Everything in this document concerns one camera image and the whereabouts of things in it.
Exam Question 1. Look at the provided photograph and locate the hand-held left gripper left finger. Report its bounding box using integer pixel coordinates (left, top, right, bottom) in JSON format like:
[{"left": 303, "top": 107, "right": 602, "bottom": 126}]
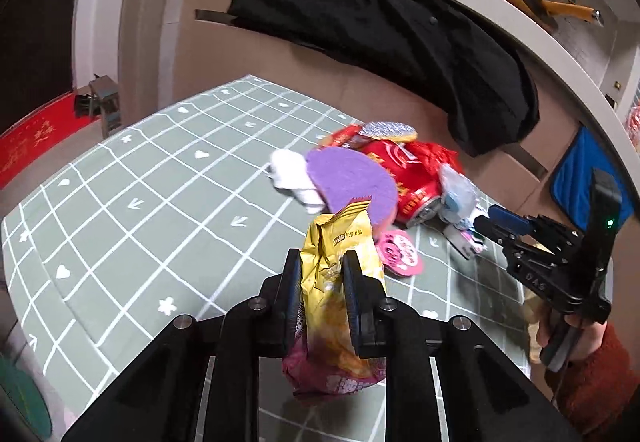
[{"left": 62, "top": 247, "right": 303, "bottom": 442}]

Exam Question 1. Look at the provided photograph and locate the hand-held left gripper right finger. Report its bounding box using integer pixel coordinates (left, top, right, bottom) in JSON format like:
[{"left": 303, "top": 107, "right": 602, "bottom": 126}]
[{"left": 340, "top": 250, "right": 581, "bottom": 442}]

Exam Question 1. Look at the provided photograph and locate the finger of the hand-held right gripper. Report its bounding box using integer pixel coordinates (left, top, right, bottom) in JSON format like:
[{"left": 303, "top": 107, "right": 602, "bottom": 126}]
[
  {"left": 487, "top": 204, "right": 535, "bottom": 235},
  {"left": 472, "top": 216, "right": 518, "bottom": 250}
]

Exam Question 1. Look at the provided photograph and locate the yellow snack packet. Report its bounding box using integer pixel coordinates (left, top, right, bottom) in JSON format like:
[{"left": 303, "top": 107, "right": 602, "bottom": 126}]
[{"left": 281, "top": 196, "right": 387, "bottom": 398}]

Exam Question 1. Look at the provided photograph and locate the white tissue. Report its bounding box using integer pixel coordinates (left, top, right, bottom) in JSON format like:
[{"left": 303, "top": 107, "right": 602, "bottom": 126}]
[{"left": 266, "top": 149, "right": 326, "bottom": 215}]

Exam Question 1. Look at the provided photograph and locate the red and gold snack wrapper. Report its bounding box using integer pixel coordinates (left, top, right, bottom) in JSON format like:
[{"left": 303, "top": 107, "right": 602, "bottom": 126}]
[{"left": 320, "top": 123, "right": 373, "bottom": 150}]

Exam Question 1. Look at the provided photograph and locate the green bin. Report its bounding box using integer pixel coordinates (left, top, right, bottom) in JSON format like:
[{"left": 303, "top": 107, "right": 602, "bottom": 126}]
[{"left": 0, "top": 354, "right": 53, "bottom": 440}]

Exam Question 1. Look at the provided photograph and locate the person's right hand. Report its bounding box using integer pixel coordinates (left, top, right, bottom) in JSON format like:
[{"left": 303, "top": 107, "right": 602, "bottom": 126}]
[{"left": 522, "top": 297, "right": 609, "bottom": 373}]

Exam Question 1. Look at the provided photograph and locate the clear plastic wrapper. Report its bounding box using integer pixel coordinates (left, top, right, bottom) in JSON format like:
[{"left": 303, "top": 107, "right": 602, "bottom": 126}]
[{"left": 437, "top": 164, "right": 483, "bottom": 225}]

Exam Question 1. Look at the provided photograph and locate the pink round lid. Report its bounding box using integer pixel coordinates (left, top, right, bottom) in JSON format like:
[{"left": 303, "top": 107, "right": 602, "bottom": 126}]
[{"left": 376, "top": 229, "right": 425, "bottom": 279}]

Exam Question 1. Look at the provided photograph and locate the blue cushion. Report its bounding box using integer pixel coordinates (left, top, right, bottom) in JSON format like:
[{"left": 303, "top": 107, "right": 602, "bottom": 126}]
[{"left": 550, "top": 124, "right": 626, "bottom": 233}]

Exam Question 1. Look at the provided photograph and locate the red drink can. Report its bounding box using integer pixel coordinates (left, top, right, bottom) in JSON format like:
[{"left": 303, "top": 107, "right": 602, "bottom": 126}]
[{"left": 395, "top": 172, "right": 445, "bottom": 229}]

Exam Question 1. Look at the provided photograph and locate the purple round scouring pad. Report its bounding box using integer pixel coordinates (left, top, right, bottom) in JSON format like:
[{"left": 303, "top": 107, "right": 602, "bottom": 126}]
[{"left": 305, "top": 147, "right": 399, "bottom": 227}]

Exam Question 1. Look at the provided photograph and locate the red plastic bag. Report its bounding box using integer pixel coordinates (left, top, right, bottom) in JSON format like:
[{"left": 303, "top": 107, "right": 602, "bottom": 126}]
[{"left": 357, "top": 140, "right": 465, "bottom": 195}]

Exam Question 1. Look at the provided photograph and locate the blue patterned oval sponge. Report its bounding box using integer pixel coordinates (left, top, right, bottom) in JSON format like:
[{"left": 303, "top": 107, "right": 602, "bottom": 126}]
[{"left": 359, "top": 121, "right": 418, "bottom": 143}]

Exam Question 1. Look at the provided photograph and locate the green grid tablecloth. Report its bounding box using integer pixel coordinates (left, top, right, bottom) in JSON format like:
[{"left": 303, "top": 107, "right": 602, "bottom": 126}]
[{"left": 0, "top": 76, "right": 538, "bottom": 442}]

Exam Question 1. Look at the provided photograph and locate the black coat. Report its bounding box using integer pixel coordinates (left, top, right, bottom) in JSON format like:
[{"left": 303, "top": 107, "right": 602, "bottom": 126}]
[{"left": 227, "top": 0, "right": 542, "bottom": 157}]

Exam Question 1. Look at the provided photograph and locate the brown sofa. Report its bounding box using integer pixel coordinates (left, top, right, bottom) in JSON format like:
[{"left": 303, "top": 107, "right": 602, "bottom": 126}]
[{"left": 185, "top": 0, "right": 618, "bottom": 243}]

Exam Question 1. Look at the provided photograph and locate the small step stool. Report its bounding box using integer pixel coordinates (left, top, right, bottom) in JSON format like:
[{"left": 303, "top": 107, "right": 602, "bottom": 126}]
[{"left": 75, "top": 76, "right": 122, "bottom": 139}]

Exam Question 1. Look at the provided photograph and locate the red door mat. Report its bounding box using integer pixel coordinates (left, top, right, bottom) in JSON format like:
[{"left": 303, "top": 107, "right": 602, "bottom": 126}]
[{"left": 0, "top": 92, "right": 97, "bottom": 190}]

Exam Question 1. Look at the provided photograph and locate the dark door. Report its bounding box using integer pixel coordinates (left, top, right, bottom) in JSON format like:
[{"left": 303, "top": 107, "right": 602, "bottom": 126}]
[{"left": 0, "top": 0, "right": 97, "bottom": 123}]

